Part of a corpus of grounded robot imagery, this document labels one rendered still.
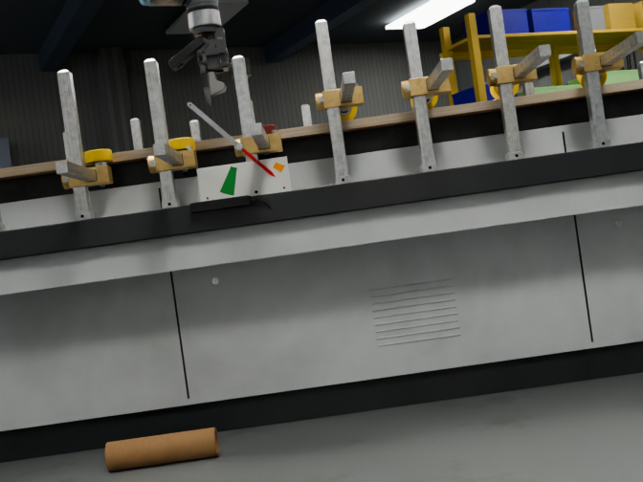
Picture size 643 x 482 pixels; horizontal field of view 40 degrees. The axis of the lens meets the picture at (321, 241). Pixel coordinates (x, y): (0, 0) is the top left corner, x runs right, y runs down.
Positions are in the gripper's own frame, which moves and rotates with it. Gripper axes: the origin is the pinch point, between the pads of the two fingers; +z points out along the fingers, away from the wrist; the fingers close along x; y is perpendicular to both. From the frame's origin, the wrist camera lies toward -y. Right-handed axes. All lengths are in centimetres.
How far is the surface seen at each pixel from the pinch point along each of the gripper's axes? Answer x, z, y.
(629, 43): -18, 3, 112
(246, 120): 6.2, 5.5, 9.5
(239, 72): 6.2, -8.3, 9.5
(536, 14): 629, -152, 270
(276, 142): 5.4, 13.2, 17.0
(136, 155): 22.1, 9.1, -26.1
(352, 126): 22.1, 9.5, 40.2
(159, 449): -7, 93, -25
